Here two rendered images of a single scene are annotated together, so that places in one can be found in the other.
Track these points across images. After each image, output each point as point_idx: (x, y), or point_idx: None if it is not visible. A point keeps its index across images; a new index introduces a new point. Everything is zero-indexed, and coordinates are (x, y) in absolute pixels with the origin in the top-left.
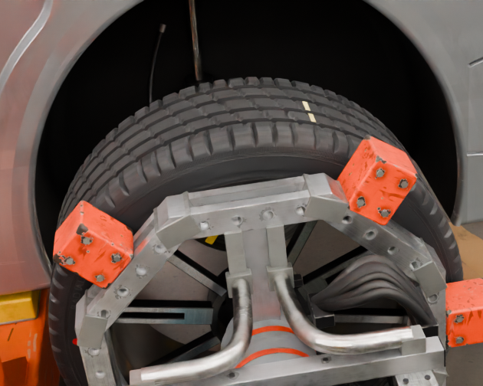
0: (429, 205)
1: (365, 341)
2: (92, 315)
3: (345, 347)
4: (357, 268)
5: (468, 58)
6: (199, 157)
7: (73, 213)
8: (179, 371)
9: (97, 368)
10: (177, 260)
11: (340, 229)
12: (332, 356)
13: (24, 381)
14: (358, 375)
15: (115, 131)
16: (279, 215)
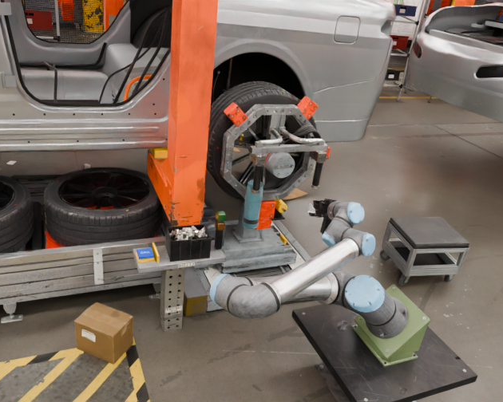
0: (314, 120)
1: (311, 139)
2: (232, 134)
3: (306, 140)
4: (305, 126)
5: (314, 90)
6: (263, 95)
7: (231, 104)
8: (269, 141)
9: (229, 151)
10: (248, 127)
11: (298, 118)
12: (302, 144)
13: None
14: (308, 149)
15: (227, 91)
16: (285, 112)
